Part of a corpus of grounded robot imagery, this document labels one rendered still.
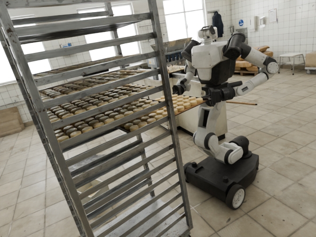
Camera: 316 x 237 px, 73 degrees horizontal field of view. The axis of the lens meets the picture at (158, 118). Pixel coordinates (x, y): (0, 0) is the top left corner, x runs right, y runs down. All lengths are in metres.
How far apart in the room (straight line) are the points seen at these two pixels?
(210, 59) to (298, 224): 1.33
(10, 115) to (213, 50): 4.98
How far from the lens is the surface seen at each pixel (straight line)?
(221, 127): 2.87
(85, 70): 0.98
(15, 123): 5.76
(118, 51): 1.51
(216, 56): 1.62
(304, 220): 2.00
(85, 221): 1.16
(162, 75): 1.15
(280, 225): 1.93
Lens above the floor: 1.40
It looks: 20 degrees down
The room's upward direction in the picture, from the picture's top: 11 degrees counter-clockwise
